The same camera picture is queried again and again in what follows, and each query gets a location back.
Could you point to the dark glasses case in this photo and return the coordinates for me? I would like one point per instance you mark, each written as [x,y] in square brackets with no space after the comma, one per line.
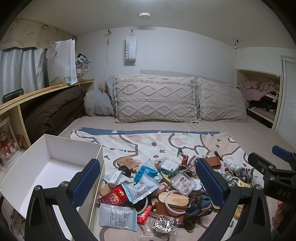
[12,95]

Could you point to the white louvred door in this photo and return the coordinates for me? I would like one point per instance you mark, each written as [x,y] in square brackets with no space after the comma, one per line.
[288,99]

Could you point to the small black round case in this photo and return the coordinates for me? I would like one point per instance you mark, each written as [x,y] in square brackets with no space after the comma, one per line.
[125,171]

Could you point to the clear bag with white mask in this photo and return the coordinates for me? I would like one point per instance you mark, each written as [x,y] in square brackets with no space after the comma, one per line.
[138,188]

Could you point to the round ceiling detector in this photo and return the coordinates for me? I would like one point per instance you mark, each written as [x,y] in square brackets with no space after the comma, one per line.
[144,15]

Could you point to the wall niche shelf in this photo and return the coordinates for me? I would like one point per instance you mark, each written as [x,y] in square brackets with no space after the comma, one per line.
[261,111]

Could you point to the small red snack packet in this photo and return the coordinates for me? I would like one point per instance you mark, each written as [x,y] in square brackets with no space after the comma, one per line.
[143,215]

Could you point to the pink clothes pile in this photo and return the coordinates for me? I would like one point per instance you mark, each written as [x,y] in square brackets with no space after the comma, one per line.
[256,89]

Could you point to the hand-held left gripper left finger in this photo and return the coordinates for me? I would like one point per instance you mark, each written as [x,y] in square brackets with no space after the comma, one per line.
[85,183]

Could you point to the beige bed sheet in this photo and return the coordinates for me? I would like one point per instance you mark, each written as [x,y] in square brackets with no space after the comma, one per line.
[242,129]

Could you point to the wooden shelf unit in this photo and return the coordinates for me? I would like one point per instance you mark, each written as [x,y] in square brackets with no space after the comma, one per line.
[46,89]

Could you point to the person's right hand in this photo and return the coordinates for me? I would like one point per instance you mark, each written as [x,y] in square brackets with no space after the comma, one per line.
[281,214]

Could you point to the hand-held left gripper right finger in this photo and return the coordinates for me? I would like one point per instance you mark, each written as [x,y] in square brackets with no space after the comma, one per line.
[210,183]

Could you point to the blue and white packet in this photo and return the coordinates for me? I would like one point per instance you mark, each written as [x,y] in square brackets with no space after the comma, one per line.
[146,172]

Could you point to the large beige textured pillow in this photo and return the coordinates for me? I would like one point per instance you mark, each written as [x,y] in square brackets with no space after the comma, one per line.
[155,99]

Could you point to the grey curtain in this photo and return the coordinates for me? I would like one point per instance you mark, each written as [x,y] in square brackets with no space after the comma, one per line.
[23,71]

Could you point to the white medicine sachet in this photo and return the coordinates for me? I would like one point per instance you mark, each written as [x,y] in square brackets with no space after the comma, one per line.
[118,216]

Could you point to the blue brown knitted pouch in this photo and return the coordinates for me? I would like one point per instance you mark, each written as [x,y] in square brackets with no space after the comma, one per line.
[198,208]

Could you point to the green clothes peg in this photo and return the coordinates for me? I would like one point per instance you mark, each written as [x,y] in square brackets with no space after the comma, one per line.
[180,152]

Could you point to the white scrunchie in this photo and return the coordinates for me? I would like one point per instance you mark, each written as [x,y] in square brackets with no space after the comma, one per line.
[230,164]

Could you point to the paper valance with drawings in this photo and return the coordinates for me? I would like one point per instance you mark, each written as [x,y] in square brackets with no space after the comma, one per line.
[27,32]

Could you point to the brown leather wallet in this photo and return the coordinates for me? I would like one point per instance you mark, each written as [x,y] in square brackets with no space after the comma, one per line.
[212,161]

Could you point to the clear box of fake nails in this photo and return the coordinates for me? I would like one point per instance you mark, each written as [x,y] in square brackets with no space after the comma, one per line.
[182,183]

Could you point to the small red item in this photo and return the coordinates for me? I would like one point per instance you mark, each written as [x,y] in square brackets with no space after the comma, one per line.
[185,159]

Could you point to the white-rimmed round mirror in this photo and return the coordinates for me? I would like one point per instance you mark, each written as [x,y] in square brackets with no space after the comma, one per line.
[145,205]

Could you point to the white tote bag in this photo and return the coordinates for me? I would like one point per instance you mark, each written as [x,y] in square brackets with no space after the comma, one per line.
[61,62]

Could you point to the oval wooden brush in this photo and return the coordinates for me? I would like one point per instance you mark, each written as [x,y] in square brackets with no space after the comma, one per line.
[177,200]

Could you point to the grey plush pillow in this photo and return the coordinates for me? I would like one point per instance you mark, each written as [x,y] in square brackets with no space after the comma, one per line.
[99,104]

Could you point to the folded brown duvet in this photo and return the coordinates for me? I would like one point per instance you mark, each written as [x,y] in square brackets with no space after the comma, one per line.
[55,111]

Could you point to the small white box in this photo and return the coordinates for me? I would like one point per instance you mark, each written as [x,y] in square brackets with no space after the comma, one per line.
[115,179]

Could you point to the black wall hook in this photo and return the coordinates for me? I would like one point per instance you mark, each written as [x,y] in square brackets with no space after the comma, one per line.
[235,42]

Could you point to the white cardboard shoe box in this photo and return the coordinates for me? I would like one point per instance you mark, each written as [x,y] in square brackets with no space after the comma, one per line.
[46,171]

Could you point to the clear plastic box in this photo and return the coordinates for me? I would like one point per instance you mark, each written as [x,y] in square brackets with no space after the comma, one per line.
[168,164]

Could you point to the white hanging pouch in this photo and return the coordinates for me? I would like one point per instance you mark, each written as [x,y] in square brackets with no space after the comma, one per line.
[130,49]

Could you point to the brown leather case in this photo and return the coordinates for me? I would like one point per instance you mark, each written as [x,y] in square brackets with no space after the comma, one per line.
[161,209]

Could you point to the carved brown wooden block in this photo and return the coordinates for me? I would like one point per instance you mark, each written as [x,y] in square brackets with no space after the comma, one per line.
[128,162]

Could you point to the red dress doll in case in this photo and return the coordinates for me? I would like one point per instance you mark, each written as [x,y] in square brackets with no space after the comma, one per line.
[5,143]

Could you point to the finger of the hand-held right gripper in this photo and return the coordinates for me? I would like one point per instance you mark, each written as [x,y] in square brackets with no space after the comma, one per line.
[259,161]
[281,153]

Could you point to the cartoon printed blanket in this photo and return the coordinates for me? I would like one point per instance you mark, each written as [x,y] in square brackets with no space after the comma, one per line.
[148,143]

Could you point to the green hair claw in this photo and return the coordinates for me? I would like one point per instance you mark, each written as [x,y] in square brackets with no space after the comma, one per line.
[173,173]

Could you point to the clear container of small packets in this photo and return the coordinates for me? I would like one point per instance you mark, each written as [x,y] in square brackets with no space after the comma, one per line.
[82,68]

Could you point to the clear zip bag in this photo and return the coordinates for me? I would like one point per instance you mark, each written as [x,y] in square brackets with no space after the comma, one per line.
[161,226]

